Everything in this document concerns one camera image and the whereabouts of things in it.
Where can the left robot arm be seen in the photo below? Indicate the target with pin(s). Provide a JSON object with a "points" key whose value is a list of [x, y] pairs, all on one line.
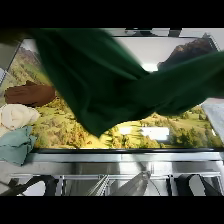
{"points": [[36, 186]]}

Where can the dark green garment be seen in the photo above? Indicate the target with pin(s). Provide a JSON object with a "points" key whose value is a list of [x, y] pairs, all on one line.
{"points": [[100, 83]]}

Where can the brown garment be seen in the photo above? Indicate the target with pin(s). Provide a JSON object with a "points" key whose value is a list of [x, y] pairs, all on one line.
{"points": [[30, 94]]}

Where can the light grey garment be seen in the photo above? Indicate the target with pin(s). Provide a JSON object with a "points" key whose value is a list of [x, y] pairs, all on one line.
{"points": [[216, 116]]}

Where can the silver frame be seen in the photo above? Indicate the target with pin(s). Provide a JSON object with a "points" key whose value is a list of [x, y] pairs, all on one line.
{"points": [[126, 166]]}

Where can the cream garment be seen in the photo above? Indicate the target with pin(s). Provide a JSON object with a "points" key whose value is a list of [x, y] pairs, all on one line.
{"points": [[16, 116]]}

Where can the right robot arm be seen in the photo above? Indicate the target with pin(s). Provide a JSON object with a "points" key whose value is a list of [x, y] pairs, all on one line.
{"points": [[195, 186]]}

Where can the pale green garment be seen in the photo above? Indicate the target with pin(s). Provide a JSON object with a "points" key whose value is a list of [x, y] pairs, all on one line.
{"points": [[15, 145]]}

